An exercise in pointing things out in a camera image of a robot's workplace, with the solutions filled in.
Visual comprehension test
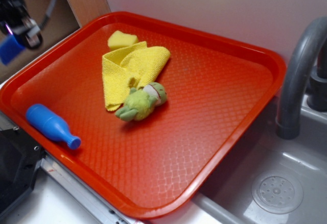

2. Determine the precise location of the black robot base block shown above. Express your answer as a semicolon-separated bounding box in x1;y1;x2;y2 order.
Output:
1;126;44;219

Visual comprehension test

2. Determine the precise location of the sink drain strainer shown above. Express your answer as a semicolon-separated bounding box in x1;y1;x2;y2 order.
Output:
251;172;303;214

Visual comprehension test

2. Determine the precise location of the grey toy faucet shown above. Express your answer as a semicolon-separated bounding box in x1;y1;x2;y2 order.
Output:
276;16;326;139

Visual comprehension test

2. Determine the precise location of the blue plastic toy bottle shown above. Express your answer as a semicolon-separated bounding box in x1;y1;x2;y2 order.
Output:
26;104;81;150

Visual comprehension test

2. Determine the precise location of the blue scrub sponge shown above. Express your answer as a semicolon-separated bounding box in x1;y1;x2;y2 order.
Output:
1;35;25;65

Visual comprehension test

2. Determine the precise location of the grey plastic sink basin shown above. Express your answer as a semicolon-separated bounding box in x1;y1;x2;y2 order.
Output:
193;99;326;223

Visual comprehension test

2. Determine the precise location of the green plush toy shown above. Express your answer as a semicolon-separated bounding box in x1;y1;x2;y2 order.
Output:
115;82;168;122

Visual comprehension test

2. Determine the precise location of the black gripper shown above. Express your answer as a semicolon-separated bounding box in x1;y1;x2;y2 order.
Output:
1;0;43;49

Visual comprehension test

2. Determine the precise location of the yellow sponge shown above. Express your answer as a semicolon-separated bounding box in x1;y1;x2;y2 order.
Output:
107;31;139;51

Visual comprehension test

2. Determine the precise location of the yellow microfiber cloth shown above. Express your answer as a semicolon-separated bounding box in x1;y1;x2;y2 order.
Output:
102;41;171;112

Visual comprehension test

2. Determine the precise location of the red plastic tray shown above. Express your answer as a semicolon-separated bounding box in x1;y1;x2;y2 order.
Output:
1;12;286;219

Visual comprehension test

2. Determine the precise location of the grey braided cable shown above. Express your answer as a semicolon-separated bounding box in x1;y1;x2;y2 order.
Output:
38;0;59;31

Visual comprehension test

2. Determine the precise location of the dark grey faucet knob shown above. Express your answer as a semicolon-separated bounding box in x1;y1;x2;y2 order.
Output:
306;40;327;112

